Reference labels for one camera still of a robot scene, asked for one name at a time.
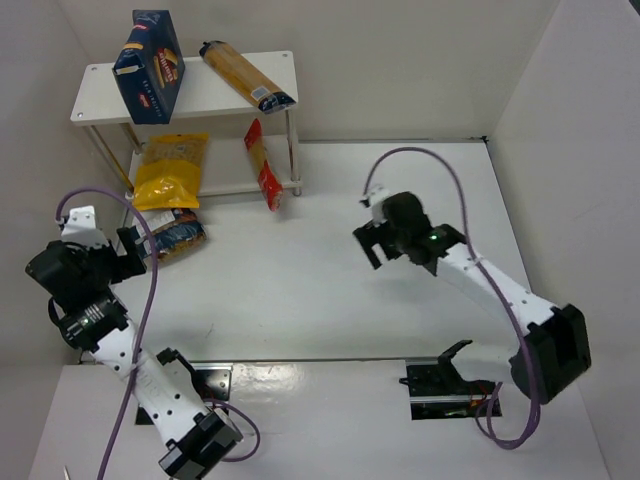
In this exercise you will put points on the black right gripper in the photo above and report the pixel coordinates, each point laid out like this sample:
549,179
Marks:
373,240

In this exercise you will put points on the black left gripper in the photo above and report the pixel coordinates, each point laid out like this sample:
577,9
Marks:
133,248

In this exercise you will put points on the red spaghetti bag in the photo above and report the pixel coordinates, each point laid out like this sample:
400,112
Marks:
268,182

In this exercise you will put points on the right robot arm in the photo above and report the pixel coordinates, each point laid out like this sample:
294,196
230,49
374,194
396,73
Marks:
552,348

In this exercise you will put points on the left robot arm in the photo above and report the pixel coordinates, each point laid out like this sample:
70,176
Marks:
78,271

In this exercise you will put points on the yellow pasta bag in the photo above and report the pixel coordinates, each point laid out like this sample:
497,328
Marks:
170,172

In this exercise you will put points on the white two-tier shelf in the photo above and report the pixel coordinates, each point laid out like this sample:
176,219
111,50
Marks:
205,104

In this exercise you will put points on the blue pasta box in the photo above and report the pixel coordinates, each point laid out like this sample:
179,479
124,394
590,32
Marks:
150,68

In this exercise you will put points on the dark blue fusilli bag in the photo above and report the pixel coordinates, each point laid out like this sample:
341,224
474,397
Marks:
175,231

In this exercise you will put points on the dark-ended spaghetti bag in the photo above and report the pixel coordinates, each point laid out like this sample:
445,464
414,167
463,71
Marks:
247,80

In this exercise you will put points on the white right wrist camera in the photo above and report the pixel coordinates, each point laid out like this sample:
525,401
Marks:
373,200

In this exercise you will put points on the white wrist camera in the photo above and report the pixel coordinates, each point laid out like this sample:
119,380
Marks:
81,227
373,200

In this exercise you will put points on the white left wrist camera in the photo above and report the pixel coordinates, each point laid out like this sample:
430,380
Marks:
81,227

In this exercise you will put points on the aluminium table edge rail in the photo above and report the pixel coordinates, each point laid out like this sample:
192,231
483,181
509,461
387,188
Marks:
310,361

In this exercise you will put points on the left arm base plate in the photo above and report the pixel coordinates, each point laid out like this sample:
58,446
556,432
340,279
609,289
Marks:
212,381

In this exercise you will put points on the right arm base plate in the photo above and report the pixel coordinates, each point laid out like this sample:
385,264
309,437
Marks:
436,394

